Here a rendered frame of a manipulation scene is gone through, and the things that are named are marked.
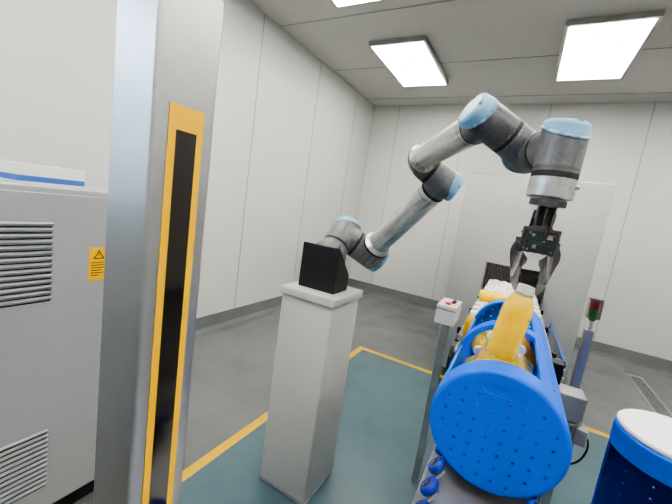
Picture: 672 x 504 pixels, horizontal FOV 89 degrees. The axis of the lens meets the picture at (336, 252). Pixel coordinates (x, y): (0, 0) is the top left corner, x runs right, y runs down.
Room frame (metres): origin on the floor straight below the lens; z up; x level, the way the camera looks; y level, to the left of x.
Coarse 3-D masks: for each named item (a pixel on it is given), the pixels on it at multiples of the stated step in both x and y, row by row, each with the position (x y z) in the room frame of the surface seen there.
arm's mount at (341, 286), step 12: (312, 252) 1.69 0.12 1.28; (324, 252) 1.65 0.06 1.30; (336, 252) 1.62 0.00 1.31; (312, 264) 1.68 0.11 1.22; (324, 264) 1.65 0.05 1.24; (336, 264) 1.62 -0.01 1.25; (300, 276) 1.71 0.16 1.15; (312, 276) 1.68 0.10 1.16; (324, 276) 1.65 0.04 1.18; (336, 276) 1.62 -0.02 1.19; (348, 276) 1.75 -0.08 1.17; (312, 288) 1.67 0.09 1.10; (324, 288) 1.64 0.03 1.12; (336, 288) 1.64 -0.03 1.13
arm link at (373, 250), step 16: (432, 176) 1.39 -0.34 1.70; (448, 176) 1.39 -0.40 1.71; (416, 192) 1.51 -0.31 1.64; (432, 192) 1.43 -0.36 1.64; (448, 192) 1.40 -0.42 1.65; (400, 208) 1.59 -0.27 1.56; (416, 208) 1.51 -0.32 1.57; (432, 208) 1.51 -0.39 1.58; (384, 224) 1.67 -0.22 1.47; (400, 224) 1.59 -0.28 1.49; (368, 240) 1.76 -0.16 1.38; (384, 240) 1.68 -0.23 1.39; (352, 256) 1.81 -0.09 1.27; (368, 256) 1.76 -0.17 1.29; (384, 256) 1.77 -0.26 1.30
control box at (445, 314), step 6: (444, 300) 1.83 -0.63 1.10; (450, 300) 1.85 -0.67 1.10; (456, 300) 1.87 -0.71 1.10; (438, 306) 1.73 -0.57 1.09; (444, 306) 1.72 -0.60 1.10; (450, 306) 1.72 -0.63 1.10; (456, 306) 1.74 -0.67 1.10; (438, 312) 1.73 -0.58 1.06; (444, 312) 1.71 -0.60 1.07; (450, 312) 1.70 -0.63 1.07; (456, 312) 1.71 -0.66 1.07; (438, 318) 1.72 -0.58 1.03; (444, 318) 1.71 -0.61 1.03; (450, 318) 1.70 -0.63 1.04; (456, 318) 1.76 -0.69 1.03; (444, 324) 1.71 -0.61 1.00; (450, 324) 1.69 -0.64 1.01
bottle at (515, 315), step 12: (516, 300) 0.77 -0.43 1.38; (528, 300) 0.76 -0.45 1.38; (504, 312) 0.78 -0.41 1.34; (516, 312) 0.76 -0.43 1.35; (528, 312) 0.75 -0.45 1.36; (504, 324) 0.77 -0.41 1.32; (516, 324) 0.76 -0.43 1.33; (528, 324) 0.76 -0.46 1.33; (492, 336) 0.79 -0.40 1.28; (504, 336) 0.76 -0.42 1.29; (516, 336) 0.76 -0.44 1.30; (492, 348) 0.78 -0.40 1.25; (504, 348) 0.76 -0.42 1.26; (516, 348) 0.76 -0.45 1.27
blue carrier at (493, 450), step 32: (480, 320) 1.51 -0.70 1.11; (544, 352) 0.95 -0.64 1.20; (448, 384) 0.74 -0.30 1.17; (480, 384) 0.71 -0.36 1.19; (512, 384) 0.68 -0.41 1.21; (544, 384) 0.71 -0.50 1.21; (448, 416) 0.73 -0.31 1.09; (480, 416) 0.71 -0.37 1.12; (512, 416) 0.68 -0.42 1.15; (544, 416) 0.65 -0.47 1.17; (448, 448) 0.73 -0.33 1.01; (480, 448) 0.70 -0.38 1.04; (512, 448) 0.67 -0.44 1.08; (544, 448) 0.65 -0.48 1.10; (480, 480) 0.69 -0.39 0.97; (512, 480) 0.67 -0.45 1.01; (544, 480) 0.64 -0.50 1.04
